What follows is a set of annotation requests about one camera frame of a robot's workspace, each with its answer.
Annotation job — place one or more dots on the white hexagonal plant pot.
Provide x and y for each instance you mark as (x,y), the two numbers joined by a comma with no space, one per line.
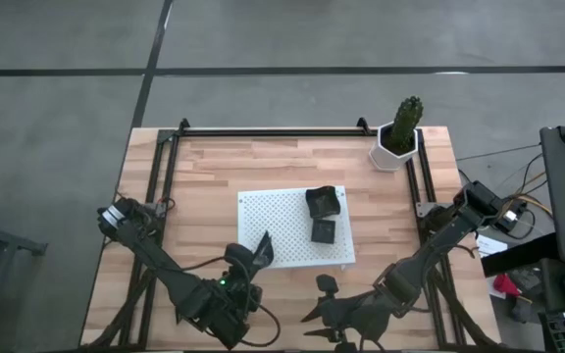
(385,159)

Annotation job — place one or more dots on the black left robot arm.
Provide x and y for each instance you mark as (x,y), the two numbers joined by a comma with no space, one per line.
(155,255)

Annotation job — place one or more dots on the green cactus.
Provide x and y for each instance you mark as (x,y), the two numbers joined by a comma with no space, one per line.
(405,122)

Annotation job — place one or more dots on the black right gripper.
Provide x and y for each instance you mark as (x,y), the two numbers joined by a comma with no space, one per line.
(356,318)

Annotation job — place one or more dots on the black aluminium table frame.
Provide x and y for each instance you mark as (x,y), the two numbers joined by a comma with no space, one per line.
(272,132)

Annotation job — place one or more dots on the small black square plate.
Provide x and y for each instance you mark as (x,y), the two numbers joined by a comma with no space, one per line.
(323,231)

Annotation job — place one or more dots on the white perforated metal shelf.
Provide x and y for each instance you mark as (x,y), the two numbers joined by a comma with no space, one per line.
(282,220)

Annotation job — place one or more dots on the black diagonal beam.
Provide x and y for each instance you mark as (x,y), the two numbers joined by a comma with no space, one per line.
(518,257)

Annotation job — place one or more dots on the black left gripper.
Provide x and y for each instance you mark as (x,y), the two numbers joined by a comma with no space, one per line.
(228,304)

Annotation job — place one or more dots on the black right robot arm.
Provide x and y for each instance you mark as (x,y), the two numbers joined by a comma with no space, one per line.
(434,245)

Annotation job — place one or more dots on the white paper sheet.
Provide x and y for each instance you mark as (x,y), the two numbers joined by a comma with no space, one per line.
(488,245)

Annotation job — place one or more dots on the red plastic object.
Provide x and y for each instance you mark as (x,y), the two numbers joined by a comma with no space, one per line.
(502,284)

